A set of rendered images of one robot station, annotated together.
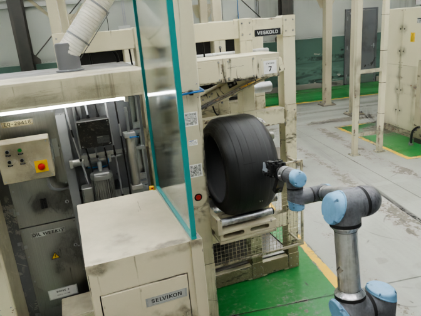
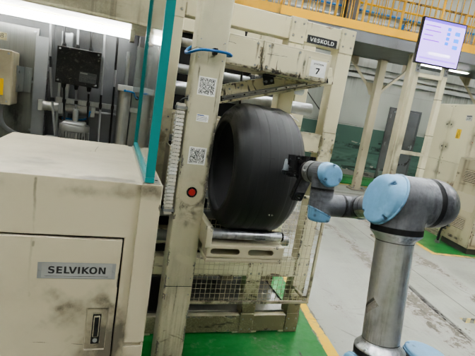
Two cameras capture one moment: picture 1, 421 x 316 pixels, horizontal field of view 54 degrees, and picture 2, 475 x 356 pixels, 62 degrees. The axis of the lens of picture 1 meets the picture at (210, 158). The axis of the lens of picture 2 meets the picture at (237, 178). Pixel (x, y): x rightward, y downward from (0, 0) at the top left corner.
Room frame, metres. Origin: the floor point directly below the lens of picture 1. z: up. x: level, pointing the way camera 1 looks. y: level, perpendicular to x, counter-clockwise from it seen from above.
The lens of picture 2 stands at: (0.49, -0.10, 1.46)
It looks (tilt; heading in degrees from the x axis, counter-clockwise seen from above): 10 degrees down; 0
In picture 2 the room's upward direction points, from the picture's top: 9 degrees clockwise
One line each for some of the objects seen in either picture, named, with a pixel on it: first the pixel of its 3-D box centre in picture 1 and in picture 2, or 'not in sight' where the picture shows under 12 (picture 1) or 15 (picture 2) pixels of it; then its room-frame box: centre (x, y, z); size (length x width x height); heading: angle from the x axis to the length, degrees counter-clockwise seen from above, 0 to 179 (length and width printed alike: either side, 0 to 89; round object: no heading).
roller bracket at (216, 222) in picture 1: (208, 214); (200, 222); (2.24, 0.04, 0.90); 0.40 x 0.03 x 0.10; 19
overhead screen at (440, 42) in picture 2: not in sight; (440, 44); (5.70, -2.32, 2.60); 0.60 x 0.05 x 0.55; 100
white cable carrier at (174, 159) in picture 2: not in sight; (174, 159); (2.15, 0.18, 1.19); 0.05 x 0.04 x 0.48; 19
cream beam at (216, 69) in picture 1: (227, 68); (267, 60); (2.62, -0.15, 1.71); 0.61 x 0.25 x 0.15; 109
